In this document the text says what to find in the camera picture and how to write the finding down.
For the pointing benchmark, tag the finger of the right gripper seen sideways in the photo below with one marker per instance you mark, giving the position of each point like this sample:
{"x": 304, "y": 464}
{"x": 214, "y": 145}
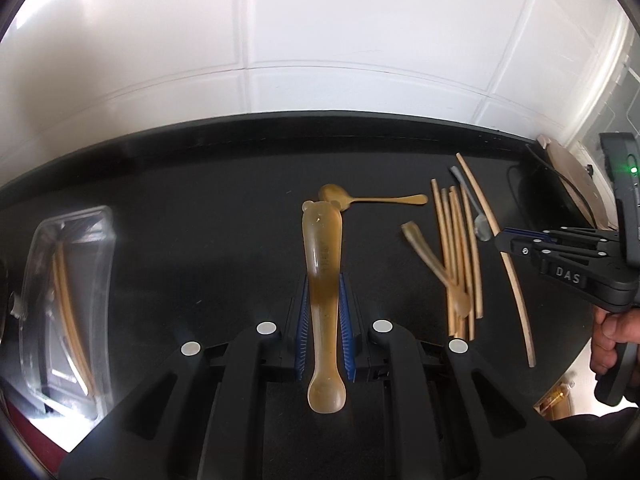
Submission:
{"x": 588, "y": 248}

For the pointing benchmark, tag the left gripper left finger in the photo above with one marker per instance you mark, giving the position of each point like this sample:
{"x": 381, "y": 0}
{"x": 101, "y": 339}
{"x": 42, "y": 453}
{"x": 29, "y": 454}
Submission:
{"x": 201, "y": 416}

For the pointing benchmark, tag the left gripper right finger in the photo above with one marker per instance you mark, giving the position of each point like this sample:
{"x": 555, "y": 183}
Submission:
{"x": 447, "y": 412}

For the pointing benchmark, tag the wooden chopstick bundle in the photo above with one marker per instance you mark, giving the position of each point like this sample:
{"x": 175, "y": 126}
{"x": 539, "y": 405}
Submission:
{"x": 461, "y": 257}

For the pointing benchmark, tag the beige plastic spoon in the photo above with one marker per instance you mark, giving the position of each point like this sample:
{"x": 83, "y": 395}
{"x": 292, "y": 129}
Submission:
{"x": 460, "y": 299}

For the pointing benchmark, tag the gold metal spoon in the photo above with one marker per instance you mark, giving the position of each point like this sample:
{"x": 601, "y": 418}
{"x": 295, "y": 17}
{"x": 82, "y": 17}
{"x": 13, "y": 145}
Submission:
{"x": 338, "y": 196}

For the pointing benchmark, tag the translucent amber plastic spoon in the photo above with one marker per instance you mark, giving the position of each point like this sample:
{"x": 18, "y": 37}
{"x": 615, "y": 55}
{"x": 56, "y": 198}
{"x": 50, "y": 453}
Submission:
{"x": 322, "y": 227}

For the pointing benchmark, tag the silver metal spoon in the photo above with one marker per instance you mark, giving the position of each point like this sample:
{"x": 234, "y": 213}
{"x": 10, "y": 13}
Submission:
{"x": 481, "y": 225}

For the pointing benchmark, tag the person's right hand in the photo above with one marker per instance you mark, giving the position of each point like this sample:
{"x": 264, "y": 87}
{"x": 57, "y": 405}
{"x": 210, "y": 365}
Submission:
{"x": 608, "y": 330}

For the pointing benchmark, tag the clear plastic tray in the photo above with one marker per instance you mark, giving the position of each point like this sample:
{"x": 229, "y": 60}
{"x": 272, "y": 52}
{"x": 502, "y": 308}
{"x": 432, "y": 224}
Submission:
{"x": 63, "y": 316}

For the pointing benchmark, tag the black camera module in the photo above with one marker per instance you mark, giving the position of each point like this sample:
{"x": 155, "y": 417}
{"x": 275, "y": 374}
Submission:
{"x": 621, "y": 153}

